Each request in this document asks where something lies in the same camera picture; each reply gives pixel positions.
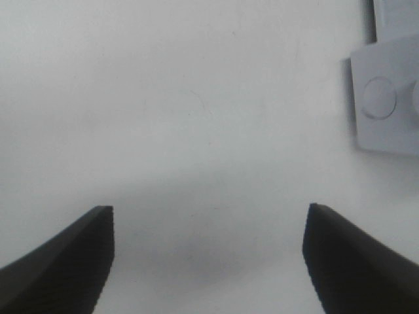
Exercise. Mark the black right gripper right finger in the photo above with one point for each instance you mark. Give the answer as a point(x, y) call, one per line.
point(351, 271)

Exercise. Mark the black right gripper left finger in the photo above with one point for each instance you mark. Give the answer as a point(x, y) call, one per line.
point(67, 273)

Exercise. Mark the white round door button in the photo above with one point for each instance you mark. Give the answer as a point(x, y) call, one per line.
point(379, 98)

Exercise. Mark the white microwave oven body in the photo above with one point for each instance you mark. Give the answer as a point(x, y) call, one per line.
point(394, 55)

